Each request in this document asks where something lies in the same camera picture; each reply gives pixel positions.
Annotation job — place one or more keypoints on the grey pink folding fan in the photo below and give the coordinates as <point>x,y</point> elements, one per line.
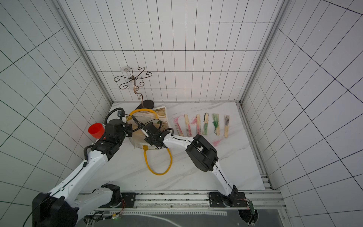
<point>226,125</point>

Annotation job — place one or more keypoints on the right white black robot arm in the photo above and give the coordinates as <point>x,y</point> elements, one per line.
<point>204,156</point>

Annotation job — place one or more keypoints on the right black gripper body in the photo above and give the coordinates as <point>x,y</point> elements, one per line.
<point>150,132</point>

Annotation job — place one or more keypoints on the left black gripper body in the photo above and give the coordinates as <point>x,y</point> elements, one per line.
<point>127,132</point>

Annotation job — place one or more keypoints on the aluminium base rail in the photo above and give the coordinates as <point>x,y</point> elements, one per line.
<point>173,200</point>

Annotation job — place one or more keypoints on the light green folding fan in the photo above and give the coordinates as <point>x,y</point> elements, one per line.
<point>205,124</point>

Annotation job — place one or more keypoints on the black scrolled metal stand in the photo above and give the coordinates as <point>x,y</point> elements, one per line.
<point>135,82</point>

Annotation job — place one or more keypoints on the green tasselled folding fan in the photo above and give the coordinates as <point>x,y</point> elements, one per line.
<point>216,124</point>

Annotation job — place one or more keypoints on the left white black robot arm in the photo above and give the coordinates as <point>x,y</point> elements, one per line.
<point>60,207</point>

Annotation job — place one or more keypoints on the white canvas tote bag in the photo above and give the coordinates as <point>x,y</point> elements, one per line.
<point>145,147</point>

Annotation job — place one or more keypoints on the pink tasselled folding fan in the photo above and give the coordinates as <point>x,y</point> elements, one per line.
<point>197,122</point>

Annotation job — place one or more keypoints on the red plastic goblet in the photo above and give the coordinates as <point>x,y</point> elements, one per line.
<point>96,130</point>

